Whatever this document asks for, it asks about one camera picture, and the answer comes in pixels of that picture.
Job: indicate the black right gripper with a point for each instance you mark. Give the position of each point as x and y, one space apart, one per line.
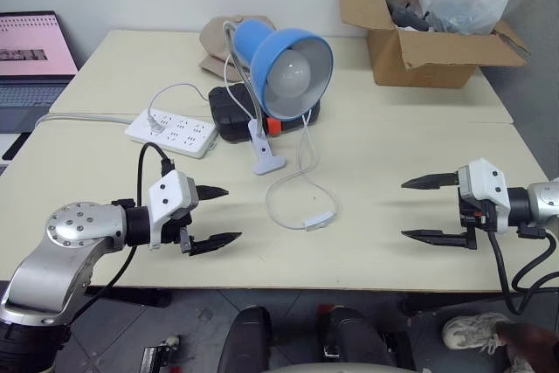
474 216

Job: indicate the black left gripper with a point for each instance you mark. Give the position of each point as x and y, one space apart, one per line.
179 228

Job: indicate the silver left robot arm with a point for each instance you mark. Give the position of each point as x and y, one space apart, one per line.
65 233

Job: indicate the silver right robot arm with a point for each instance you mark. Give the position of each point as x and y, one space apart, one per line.
543 200

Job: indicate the blue clip desk lamp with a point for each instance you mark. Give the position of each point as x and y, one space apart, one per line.
262 54

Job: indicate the white power strip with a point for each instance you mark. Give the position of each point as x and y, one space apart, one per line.
183 133

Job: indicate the black case with orange latch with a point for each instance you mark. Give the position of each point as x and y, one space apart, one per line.
227 106

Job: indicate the dark rounded shape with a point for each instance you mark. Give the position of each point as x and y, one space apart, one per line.
244 338
358 338

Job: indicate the white sneaker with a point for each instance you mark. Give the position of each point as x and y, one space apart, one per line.
474 331

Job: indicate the black caster wheel foot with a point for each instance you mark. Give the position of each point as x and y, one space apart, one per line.
161 349

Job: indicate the brown cardboard box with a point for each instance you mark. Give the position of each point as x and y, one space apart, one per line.
419 63

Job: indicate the dark brown trouser leg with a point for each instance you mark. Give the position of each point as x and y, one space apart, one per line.
530 342

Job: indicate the white light bulb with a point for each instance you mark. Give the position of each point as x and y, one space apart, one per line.
288 71

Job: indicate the beige cloth hat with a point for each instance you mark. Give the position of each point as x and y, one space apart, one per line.
214 41

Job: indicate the dark grey items in box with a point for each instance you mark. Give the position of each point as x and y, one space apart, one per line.
406 10

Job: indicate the open laptop computer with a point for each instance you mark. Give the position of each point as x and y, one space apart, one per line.
30 41

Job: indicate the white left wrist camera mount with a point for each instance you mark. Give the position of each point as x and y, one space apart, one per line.
168 194

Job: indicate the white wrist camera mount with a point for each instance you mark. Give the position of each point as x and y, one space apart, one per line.
489 185
168 194

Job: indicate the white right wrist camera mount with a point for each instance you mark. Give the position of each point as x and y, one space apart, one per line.
489 185

